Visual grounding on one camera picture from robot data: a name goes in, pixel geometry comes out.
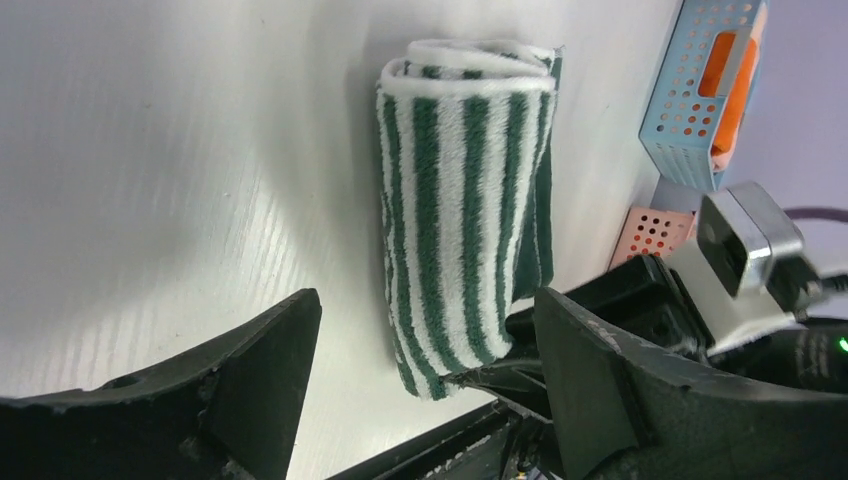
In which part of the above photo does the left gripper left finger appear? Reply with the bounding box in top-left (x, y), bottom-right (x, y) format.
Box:
top-left (1, 288), bottom-right (322, 479)

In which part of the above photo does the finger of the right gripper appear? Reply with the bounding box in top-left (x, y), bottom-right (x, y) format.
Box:
top-left (443, 358), bottom-right (553, 421)

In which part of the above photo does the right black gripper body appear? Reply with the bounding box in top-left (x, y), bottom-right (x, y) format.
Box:
top-left (504, 254), bottom-right (848, 399)

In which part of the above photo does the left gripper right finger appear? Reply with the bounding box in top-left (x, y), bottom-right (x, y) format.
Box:
top-left (534, 289), bottom-right (847, 479)

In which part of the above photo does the green white striped towel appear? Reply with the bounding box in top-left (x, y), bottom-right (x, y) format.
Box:
top-left (376, 40), bottom-right (563, 400)

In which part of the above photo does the pink plastic basket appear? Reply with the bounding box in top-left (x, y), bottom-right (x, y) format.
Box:
top-left (608, 207), bottom-right (696, 270)

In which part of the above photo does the orange rolled towel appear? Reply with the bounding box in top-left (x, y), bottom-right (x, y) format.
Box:
top-left (698, 3), bottom-right (769, 173)

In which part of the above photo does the blue plastic basket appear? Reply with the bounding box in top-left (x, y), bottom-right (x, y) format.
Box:
top-left (639, 1), bottom-right (769, 192)

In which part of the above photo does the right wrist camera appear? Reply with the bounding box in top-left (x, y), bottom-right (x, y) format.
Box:
top-left (665, 182), bottom-right (827, 356)

